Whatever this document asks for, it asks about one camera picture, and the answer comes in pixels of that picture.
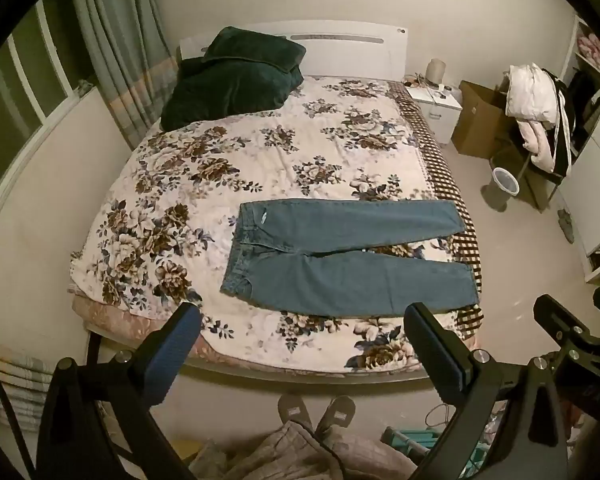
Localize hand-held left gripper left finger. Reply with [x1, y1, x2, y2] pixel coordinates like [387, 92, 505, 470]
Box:
[36, 302, 203, 480]

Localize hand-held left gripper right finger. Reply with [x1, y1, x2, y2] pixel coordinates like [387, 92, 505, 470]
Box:
[402, 302, 568, 480]

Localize blue denim pants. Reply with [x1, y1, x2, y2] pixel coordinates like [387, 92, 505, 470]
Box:
[220, 199, 481, 317]

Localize pair of grey shoes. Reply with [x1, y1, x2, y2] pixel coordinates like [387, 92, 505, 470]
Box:
[557, 208, 576, 242]

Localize teal plastic rack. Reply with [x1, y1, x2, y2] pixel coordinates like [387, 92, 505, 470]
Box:
[382, 425, 461, 461]

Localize grey slipper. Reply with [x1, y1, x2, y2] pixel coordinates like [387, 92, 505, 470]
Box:
[316, 395, 357, 436]
[278, 393, 315, 433]

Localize white wardrobe shelf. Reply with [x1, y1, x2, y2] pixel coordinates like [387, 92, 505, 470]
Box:
[555, 12, 600, 286]

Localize grey trash bin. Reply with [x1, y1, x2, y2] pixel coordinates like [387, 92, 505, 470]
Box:
[486, 166, 521, 211]

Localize person's plaid trousers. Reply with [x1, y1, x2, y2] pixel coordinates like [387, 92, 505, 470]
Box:
[190, 420, 416, 480]

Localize striped cloth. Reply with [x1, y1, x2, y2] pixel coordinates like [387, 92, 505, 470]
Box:
[0, 340, 51, 431]

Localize pink garment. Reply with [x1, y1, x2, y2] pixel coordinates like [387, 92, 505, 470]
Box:
[517, 119, 561, 171]

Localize black garment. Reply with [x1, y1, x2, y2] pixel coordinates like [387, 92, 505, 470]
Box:
[540, 67, 581, 178]

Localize brown checked bedsheet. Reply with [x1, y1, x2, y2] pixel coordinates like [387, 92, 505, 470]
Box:
[392, 80, 485, 346]

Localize cardboard box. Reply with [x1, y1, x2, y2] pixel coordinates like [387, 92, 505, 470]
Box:
[451, 80, 516, 160]

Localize floral quilt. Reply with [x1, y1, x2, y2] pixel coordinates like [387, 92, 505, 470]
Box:
[69, 76, 485, 376]

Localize white jacket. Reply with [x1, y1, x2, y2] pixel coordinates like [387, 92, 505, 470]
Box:
[505, 62, 561, 122]

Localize white nightstand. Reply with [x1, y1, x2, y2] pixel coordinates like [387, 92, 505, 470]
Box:
[405, 82, 463, 147]

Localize pink floral bedding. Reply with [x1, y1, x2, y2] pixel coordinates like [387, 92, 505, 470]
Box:
[577, 32, 600, 78]

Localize dark green pillows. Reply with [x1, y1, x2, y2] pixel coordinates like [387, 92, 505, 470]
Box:
[160, 55, 305, 131]

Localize window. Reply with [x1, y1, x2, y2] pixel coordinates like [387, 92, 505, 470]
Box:
[0, 0, 98, 211]

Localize white bed headboard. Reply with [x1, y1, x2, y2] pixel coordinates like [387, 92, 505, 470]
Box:
[179, 21, 410, 81]

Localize grey-green curtain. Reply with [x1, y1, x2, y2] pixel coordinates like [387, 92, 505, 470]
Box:
[67, 0, 181, 148]

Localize dark green pillow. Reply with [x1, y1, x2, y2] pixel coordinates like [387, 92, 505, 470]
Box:
[202, 26, 307, 70]

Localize grey bed frame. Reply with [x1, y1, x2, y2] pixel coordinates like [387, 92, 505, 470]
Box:
[85, 325, 431, 386]

